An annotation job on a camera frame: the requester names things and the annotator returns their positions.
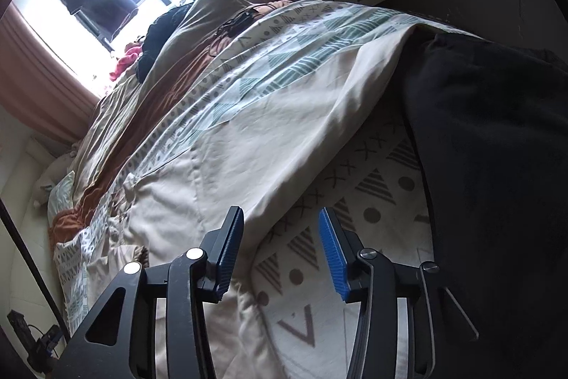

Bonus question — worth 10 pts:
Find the black clothes heap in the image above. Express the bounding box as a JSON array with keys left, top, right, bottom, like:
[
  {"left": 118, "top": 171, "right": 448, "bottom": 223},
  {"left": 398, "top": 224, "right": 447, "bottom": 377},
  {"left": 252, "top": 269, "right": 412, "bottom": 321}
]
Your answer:
[{"left": 135, "top": 4, "right": 196, "bottom": 82}]

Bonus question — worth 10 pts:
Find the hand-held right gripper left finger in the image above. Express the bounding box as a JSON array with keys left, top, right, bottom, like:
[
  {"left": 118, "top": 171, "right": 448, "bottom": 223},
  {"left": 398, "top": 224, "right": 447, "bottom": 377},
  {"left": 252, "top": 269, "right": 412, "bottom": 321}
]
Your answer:
[{"left": 53, "top": 206, "right": 246, "bottom": 379}]

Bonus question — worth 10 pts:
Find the black power strip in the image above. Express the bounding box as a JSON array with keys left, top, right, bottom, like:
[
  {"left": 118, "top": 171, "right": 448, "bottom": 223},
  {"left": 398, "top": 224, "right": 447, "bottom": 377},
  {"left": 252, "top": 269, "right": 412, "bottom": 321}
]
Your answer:
[{"left": 6, "top": 310, "right": 60, "bottom": 366}]

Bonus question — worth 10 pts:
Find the pink cloth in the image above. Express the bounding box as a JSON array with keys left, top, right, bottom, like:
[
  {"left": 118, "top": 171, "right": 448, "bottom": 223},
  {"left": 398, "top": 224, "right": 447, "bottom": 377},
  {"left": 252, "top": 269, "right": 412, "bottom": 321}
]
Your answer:
[{"left": 110, "top": 44, "right": 143, "bottom": 82}]

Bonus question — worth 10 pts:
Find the black garment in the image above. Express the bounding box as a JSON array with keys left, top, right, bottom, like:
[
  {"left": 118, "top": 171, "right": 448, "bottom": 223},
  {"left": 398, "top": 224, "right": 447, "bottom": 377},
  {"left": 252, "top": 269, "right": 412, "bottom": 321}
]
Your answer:
[{"left": 393, "top": 21, "right": 568, "bottom": 379}]

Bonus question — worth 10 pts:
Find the beige patterned duvet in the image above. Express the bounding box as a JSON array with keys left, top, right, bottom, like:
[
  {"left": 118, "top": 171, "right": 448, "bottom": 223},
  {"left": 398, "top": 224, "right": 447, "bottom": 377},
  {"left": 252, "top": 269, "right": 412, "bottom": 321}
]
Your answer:
[{"left": 47, "top": 0, "right": 444, "bottom": 340}]

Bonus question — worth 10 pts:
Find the white triangle-print bed sheet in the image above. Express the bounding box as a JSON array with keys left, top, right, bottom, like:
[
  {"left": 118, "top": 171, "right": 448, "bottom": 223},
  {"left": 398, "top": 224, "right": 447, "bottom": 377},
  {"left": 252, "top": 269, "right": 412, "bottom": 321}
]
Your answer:
[{"left": 248, "top": 113, "right": 438, "bottom": 379}]

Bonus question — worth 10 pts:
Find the white padded bed frame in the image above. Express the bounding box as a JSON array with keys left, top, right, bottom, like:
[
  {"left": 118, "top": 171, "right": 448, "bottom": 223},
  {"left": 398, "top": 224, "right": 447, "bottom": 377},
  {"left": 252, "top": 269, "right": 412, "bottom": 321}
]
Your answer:
[{"left": 0, "top": 135, "right": 67, "bottom": 318}]

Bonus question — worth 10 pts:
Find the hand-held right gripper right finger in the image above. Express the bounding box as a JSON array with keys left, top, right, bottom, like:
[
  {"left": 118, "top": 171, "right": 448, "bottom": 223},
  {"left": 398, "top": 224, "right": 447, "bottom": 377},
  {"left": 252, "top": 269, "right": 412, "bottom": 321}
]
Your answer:
[{"left": 318, "top": 207, "right": 489, "bottom": 379}]

